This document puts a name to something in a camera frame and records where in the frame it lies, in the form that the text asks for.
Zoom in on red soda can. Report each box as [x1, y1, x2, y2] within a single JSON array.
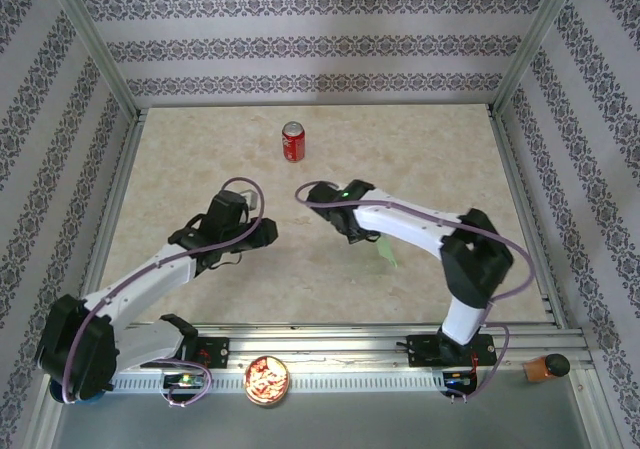
[[280, 120, 307, 164]]

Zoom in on open tin with food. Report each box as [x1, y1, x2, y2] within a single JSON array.
[[242, 354, 291, 409]]

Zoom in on brown jar with black lid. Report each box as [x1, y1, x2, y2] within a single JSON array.
[[522, 353, 571, 384]]

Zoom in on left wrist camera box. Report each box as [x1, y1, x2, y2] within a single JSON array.
[[234, 187, 262, 211]]

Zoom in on aluminium side rail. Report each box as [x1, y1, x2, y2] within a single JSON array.
[[487, 106, 571, 330], [69, 108, 149, 333]]

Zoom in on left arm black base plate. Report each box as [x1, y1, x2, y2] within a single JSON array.
[[142, 337, 230, 370]]

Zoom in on aluminium front rail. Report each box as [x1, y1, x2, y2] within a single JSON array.
[[47, 321, 596, 370]]

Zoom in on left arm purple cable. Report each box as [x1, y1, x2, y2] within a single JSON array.
[[62, 176, 266, 410]]

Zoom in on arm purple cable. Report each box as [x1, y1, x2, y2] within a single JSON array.
[[293, 181, 535, 405], [62, 176, 266, 410]]

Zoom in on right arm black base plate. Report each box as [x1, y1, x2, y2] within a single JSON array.
[[407, 333, 498, 369]]

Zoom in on slotted white cable duct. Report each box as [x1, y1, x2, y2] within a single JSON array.
[[107, 371, 446, 395]]

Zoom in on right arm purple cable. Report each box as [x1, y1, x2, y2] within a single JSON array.
[[293, 181, 535, 405]]

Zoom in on aluminium frame post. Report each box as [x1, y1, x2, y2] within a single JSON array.
[[38, 0, 142, 120], [492, 0, 586, 118]]

